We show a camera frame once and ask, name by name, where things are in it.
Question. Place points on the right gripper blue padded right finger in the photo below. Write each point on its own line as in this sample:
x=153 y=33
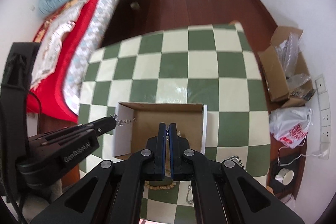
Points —
x=175 y=153

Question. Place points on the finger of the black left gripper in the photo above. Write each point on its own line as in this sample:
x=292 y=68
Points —
x=100 y=126

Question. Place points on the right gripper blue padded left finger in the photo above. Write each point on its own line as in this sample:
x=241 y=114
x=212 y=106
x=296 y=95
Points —
x=160 y=153

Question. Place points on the green checkered tablecloth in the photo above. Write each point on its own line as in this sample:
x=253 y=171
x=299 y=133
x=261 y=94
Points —
x=212 y=65

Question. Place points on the red floral bed quilt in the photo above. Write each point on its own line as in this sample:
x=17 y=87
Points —
x=67 y=39

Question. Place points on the white red plastic bag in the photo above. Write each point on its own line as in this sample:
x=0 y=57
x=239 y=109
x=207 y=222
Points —
x=290 y=125

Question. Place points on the small cup under bed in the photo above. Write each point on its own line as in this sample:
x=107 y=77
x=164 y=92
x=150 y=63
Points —
x=135 y=5

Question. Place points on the clear plastic packaging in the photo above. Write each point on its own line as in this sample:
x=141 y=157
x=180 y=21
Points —
x=287 y=53

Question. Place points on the white wall power strip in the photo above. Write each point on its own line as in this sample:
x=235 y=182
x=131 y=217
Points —
x=325 y=117

